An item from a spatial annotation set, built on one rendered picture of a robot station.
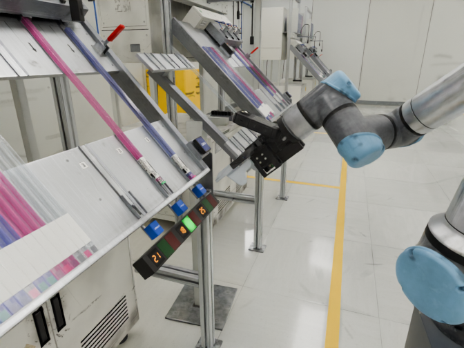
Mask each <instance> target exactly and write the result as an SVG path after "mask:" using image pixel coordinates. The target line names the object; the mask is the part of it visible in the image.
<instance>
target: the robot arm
mask: <svg viewBox="0 0 464 348"><path fill-rule="evenodd" d="M359 98H360V92H359V91H358V89H357V88H356V87H355V85H354V84H353V83H352V81H351V80H350V79H349V78H348V76H346V74H345V73H344V72H343V71H341V70H338V71H336V72H334V73H333V74H332V75H330V76H329V77H328V78H326V79H325V80H324V81H321V82H320V83H319V84H318V85H317V86H316V87H315V88H314V89H313V90H311V91H310V92H309V93H307V94H306V95H305V96H304V97H303V98H302V99H300V100H299V101H298V102H297V103H295V104H294V105H293V106H292V107H291V108H289V109H288V110H287V111H286V112H284V113H283V115H282V116H281V117H280V118H278V119H277V123H278V124H275V123H273V122H270V121H268V120H265V119H263V118H261V117H258V116H256V115H253V114H251V113H250V112H248V111H245V110H239V111H238V112H235V114H234V116H233V123H235V124H237V125H238V126H241V127H245V128H248V129H250V130H252V131H255V132H257V133H259V134H261V135H260V136H259V138H257V139H256V140H255V141H254V142H253V143H252V144H250V145H249V146H248V147H246V148H245V151H244V152H243V153H241V154H240V155H239V156H238V157H236V158H235V159H234V160H233V161H232V162H231V163H230V164H229V165H228V166H226V167H225V168H224V169H223V170H221V171H220V172H219V173H218V174H217V177H216V180H215V181H216V182H219V181H220V180H221V179H222V178H223V177H225V176H227V177H229V178H230V179H231V180H233V181H234V182H235V183H237V184H239V185H240V186H243V185H245V184H246V183H247V177H246V171H247V170H248V169H249V168H252V169H253V170H255V171H256V170H258V171H259V172H260V174H261V175H262V176H263V178H265V177H266V176H268V175H269V174H271V173H272V172H274V171H275V170H276V169H277V168H279V167H280V166H282V164H283V163H284V162H286V161H287V160H288V159H290V158H291V157H293V156H294V155H295V154H296V153H298V152H299V151H301V150H302V149H303V148H304V146H305V143H304V142H303V140H304V139H306V138H307V137H308V136H310V135H311V134H312V133H314V132H315V131H317V130H318V129H319V128H321V127H322V126H323V128H324V129H325V131H326V132H327V134H328V136H329V137H330V139H331V140H332V142H333V144H334V145H335V147H336V148H337V151H338V153H339V155H340V156H342V157H343V159H344V160H345V161H346V163H347V164H348V165H349V166H350V167H352V168H361V167H363V166H365V165H368V164H371V163H372V162H374V161H376V160H377V159H378V158H379V157H380V156H381V155H382V154H383V153H384V152H385V150H387V149H391V148H402V147H407V146H411V145H412V144H415V143H417V142H419V141H421V140H422V138H423V137H424V135H425V134H426V133H429V132H430V131H432V130H434V129H436V128H438V127H440V126H442V125H443V124H446V123H448V122H449V121H451V120H453V119H455V118H457V117H459V116H460V115H462V114H464V63H463V64H461V65H460V66H458V67H457V68H455V69H453V70H452V71H451V72H449V73H447V74H446V75H445V76H443V77H441V78H440V79H439V80H438V81H436V82H434V83H433V84H432V85H430V86H428V87H427V88H426V89H424V90H422V91H421V92H419V93H418V94H417V95H415V96H413V97H412V98H411V99H409V100H408V101H406V102H405V103H404V104H402V105H400V106H399V107H398V108H396V109H394V110H393V111H392V112H390V113H385V114H379V115H368V116H363V114H362V113H361V112H360V111H359V109H358V108H357V106H356V105H355V103H356V101H357V100H358V99H359ZM285 137H286V138H285ZM243 162H244V163H243ZM241 163H243V164H242V165H241V166H239V165H240V164H241ZM238 166H239V167H238ZM273 167H275V169H273V170H272V171H271V172H269V171H270V170H271V169H272V168H273ZM266 172H269V173H268V174H267V173H266ZM396 277H397V280H398V283H399V284H400V285H401V287H402V290H403V293H404V294H405V295H406V297H407V298H408V300H409V301H410V302H411V303H412V304H413V305H414V306H415V307H416V308H417V309H418V310H419V311H421V312H422V313H423V314H425V315H426V316H428V317H429V318H431V319H432V321H433V323H434V324H435V325H436V326H437V327H438V329H439V330H440V331H441V332H442V333H444V334H445V335H446V336H447V337H448V338H449V339H451V340H453V341H454V342H455V343H457V344H459V345H460V346H462V347H464V176H463V179H462V180H461V183H460V184H459V186H458V188H457V190H456V192H455V195H454V197H453V199H452V201H451V203H450V205H449V207H448V209H447V211H446V212H443V213H437V214H435V215H433V216H431V218H430V219H429V221H428V223H427V226H426V227H425V230H424V231H423V234H422V236H421V238H420V240H419V242H418V244H417V245H416V246H410V247H407V248H406V249H405V250H404V251H403V252H402V253H401V254H400V255H399V256H398V258H397V261H396Z"/></svg>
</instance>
